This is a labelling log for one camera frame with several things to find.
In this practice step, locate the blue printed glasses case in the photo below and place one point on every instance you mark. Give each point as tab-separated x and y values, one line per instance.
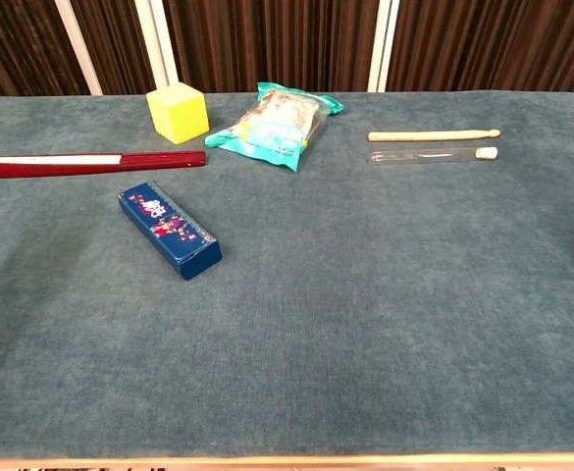
169	230

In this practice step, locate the teal table cloth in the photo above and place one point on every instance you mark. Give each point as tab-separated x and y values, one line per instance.
340	294

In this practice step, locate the teal clear snack bag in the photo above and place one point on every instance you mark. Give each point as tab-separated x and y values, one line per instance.
267	132

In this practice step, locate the red white folded fan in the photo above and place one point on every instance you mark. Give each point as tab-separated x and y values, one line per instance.
169	159

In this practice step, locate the yellow foam cube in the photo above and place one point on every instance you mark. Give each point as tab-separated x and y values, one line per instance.
178	115

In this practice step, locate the wooden drumstick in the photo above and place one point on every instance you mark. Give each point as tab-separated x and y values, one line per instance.
424	136

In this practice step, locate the dark brown curtain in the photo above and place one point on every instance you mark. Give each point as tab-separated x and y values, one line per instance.
267	44

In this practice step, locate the glass tube white stopper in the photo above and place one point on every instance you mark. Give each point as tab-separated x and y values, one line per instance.
485	153

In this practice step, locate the white frame post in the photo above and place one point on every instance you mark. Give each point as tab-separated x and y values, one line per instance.
156	49
383	49
79	49

